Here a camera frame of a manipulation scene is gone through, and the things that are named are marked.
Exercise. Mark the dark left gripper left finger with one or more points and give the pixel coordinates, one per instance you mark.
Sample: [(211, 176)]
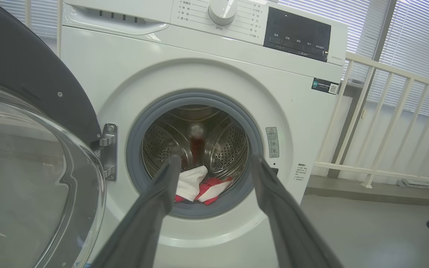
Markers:
[(143, 223)]

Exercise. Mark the white front-load washing machine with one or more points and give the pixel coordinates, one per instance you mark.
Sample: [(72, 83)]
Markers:
[(184, 67)]

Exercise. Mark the white program dial knob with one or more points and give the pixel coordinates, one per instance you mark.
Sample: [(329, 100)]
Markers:
[(222, 11)]

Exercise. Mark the black washing machine control panel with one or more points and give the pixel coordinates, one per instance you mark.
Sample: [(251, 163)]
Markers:
[(296, 33)]

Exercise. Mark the white metal railing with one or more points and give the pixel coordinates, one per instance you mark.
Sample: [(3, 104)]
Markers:
[(371, 169)]

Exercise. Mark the red jersey with white stripe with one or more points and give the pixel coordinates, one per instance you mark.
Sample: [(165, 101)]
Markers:
[(214, 190)]

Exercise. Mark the grey metal hinge bracket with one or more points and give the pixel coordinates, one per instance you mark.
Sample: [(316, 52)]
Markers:
[(108, 149)]

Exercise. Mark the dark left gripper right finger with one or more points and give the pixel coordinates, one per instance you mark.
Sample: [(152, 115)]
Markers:
[(285, 223)]

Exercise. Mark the white detergent drawer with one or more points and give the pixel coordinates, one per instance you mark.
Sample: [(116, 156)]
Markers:
[(117, 15)]

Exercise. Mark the black-rimmed glass washer door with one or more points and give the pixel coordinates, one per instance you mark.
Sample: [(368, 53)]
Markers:
[(21, 149)]

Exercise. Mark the stainless steel washer drum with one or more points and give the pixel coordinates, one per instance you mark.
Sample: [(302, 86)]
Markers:
[(166, 143)]

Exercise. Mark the red and white garment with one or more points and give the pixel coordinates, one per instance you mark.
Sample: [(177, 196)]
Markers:
[(191, 182)]

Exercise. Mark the dark QR code sticker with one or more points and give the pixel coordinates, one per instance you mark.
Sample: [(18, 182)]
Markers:
[(325, 86)]

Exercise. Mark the grey warning sticker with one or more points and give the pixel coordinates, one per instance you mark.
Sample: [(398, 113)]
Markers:
[(272, 143)]

